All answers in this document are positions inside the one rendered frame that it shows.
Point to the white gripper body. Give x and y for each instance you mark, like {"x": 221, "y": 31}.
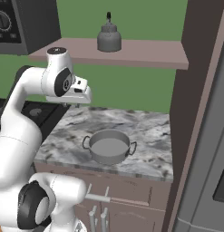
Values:
{"x": 74, "y": 97}

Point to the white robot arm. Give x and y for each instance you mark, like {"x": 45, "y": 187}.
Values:
{"x": 16, "y": 142}

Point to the black stove hob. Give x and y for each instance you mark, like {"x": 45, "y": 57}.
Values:
{"x": 40, "y": 114}

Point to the grey kettle with black knob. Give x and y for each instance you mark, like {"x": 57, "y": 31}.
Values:
{"x": 109, "y": 37}

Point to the brown open cabinet shelf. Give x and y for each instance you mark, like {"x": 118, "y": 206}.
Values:
{"x": 128, "y": 54}

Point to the brown tall cabinet side panel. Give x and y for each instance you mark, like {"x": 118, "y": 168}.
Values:
{"x": 189, "y": 99}

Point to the brown cabinet door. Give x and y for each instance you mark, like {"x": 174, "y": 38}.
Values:
{"x": 133, "y": 219}
{"x": 87, "y": 219}

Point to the grey oven in tall cabinet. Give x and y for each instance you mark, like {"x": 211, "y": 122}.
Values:
{"x": 207, "y": 151}

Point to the black range hood with dial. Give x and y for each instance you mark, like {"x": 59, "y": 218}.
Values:
{"x": 22, "y": 24}

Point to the brown drawer front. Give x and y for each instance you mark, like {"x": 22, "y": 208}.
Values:
{"x": 125, "y": 187}

